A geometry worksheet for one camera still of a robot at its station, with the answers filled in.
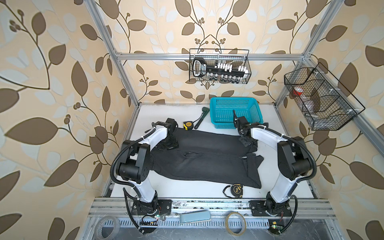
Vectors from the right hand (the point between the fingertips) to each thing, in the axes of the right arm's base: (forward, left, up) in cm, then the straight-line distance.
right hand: (252, 140), depth 93 cm
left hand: (-3, +51, -1) cm, 51 cm away
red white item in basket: (+13, -21, +28) cm, 37 cm away
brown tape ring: (-43, +15, -2) cm, 46 cm away
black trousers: (-7, +29, -5) cm, 30 cm away
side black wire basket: (+3, -29, +29) cm, 41 cm away
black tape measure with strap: (-28, +15, -3) cm, 32 cm away
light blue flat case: (-39, +37, -6) cm, 54 cm away
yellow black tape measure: (+15, +41, -3) cm, 44 cm away
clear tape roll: (-43, +81, -3) cm, 92 cm away
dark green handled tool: (+30, +28, -4) cm, 41 cm away
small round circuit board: (-45, -2, -8) cm, 46 cm away
